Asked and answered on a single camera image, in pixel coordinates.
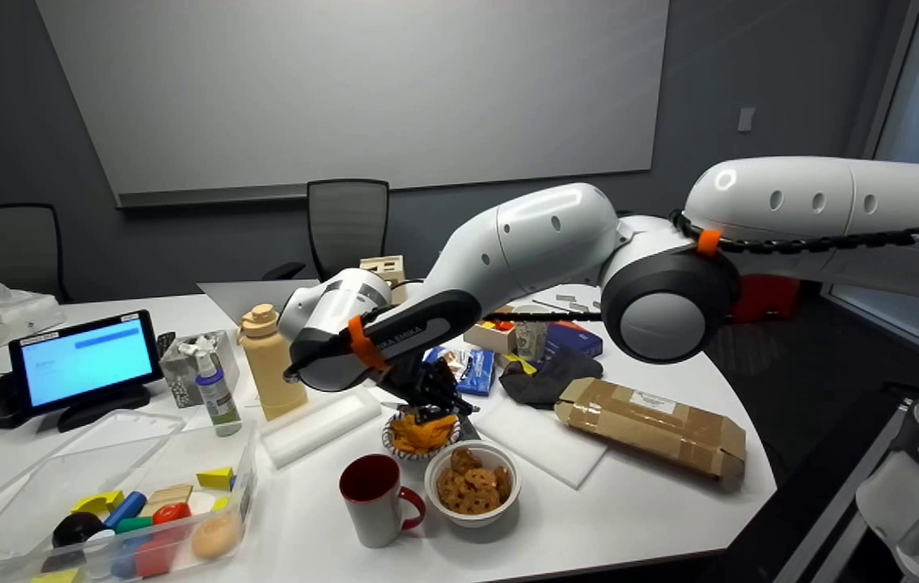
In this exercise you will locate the beige toy egg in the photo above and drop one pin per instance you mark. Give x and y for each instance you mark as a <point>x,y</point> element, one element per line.
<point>218,535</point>

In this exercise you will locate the whiteboard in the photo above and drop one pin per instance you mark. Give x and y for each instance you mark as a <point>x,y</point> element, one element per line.
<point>205,101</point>

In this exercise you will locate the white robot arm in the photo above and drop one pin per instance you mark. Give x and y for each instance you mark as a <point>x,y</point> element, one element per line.
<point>665,282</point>

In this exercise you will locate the long cardboard box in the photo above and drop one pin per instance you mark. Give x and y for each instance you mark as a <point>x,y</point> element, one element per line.
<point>665,430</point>

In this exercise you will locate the white bowl with snacks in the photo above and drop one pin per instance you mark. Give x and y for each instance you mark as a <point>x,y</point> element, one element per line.
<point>474,484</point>

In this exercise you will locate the white paper sheet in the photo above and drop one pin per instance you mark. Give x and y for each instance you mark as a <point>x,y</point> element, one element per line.
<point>562,298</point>

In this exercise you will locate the clear bin lid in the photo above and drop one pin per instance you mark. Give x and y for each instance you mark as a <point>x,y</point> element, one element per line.
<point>44,477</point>

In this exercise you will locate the grey office chair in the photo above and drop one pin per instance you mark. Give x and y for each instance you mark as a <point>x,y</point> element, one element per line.
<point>30,246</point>
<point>346,222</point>

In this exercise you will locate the small patterned snack bowl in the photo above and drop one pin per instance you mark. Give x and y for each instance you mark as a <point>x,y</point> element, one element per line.
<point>413,439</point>

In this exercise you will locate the blue book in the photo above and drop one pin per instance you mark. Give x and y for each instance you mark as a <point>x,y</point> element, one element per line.
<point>563,336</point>

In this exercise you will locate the small cardboard fruit box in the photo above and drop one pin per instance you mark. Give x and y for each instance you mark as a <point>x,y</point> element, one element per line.
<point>491,336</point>

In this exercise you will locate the blue snack packet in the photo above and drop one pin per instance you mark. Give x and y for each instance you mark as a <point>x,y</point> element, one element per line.
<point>474,369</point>

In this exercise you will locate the red trash bin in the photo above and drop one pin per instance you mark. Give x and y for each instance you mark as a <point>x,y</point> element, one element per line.
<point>763,295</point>

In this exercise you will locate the left grey office chair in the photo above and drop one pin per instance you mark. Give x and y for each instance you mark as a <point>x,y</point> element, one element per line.
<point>30,246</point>

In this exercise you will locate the silver laptop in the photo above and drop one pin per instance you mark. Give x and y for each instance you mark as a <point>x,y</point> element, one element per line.
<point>235,298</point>

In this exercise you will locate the white foam sheet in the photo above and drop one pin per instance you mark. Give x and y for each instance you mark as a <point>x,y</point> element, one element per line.
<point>546,440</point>

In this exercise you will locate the beige bottle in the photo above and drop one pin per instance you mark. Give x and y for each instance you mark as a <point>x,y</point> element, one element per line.
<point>267,354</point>

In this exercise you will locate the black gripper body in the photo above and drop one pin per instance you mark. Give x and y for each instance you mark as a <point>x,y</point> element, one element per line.
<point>418,380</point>

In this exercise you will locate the red and white mug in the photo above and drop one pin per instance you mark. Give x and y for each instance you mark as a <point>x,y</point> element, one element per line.
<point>375,500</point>

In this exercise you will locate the red toy block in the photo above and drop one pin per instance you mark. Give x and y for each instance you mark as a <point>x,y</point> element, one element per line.
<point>173,513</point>

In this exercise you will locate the grey carton box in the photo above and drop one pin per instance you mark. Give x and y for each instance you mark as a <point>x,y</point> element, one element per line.
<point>179,364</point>

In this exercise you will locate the dark grey cloth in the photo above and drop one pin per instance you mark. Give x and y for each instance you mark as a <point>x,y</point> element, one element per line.
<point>549,380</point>

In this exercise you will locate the blue toy cylinder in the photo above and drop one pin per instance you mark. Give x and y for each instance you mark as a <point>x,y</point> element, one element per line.
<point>128,507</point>

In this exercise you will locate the yellow toy block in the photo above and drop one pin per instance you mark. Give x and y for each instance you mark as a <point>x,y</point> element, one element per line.
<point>218,477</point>

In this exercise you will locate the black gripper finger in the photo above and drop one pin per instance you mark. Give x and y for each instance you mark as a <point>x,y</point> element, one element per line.
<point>416,409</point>
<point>461,407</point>

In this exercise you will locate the black toy ball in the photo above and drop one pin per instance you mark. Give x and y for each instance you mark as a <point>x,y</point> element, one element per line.
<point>75,529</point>

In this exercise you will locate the small spray bottle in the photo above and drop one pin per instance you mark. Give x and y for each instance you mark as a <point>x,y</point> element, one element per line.
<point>214,395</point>

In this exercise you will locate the black tablet with stand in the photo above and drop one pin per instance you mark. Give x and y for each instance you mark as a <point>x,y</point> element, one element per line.
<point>85,369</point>

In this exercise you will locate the white foam block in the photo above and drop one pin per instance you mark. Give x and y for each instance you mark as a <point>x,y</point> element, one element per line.
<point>317,425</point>

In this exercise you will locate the wooden shape sorter cube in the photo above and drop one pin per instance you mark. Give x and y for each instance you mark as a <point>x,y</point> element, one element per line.
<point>391,272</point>

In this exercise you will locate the paper cup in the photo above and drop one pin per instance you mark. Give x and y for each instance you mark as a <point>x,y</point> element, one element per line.
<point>527,342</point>

